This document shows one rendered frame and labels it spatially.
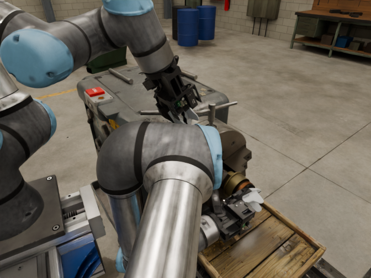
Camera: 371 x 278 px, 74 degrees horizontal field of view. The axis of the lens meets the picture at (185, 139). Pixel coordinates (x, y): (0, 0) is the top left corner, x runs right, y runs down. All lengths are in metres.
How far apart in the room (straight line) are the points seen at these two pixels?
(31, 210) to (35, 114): 0.23
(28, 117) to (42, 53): 0.34
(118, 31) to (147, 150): 0.21
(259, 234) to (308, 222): 1.35
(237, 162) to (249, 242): 0.28
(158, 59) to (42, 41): 0.20
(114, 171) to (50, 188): 0.36
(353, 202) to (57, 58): 2.54
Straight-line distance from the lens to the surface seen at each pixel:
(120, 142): 0.43
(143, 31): 0.47
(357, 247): 2.32
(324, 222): 2.36
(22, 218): 0.70
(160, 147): 0.41
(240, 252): 0.92
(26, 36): 0.38
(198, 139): 0.41
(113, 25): 0.47
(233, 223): 0.71
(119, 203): 0.54
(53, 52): 0.38
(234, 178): 0.80
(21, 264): 0.78
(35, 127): 0.70
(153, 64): 0.49
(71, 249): 0.80
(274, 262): 0.93
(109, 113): 0.89
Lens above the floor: 1.66
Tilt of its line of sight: 34 degrees down
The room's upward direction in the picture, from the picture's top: straight up
